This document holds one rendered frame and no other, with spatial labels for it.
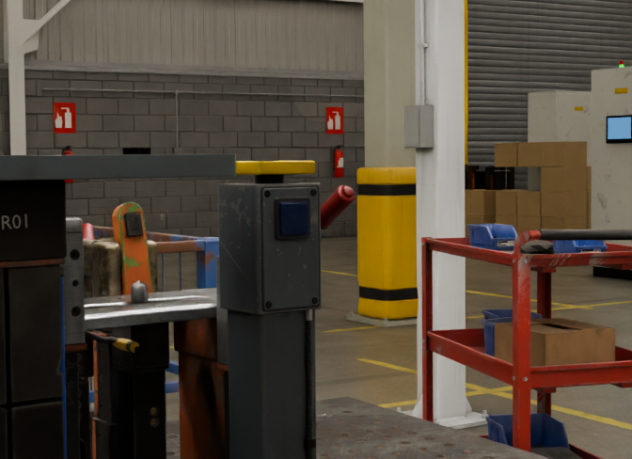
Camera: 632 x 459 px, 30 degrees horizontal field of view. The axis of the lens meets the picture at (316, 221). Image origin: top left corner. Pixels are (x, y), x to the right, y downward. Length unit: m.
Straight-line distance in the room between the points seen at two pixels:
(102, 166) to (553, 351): 2.52
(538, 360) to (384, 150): 5.09
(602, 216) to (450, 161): 6.61
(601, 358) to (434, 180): 1.89
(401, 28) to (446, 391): 3.76
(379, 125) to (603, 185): 3.81
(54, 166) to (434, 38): 4.31
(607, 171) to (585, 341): 8.28
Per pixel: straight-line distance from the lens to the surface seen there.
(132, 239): 1.50
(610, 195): 11.58
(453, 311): 5.19
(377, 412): 2.18
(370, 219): 8.35
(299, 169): 1.03
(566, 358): 3.35
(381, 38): 8.36
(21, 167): 0.87
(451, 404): 5.25
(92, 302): 1.38
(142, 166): 0.91
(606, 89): 11.64
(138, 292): 1.36
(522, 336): 3.22
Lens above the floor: 1.16
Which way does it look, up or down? 3 degrees down
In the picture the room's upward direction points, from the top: 1 degrees counter-clockwise
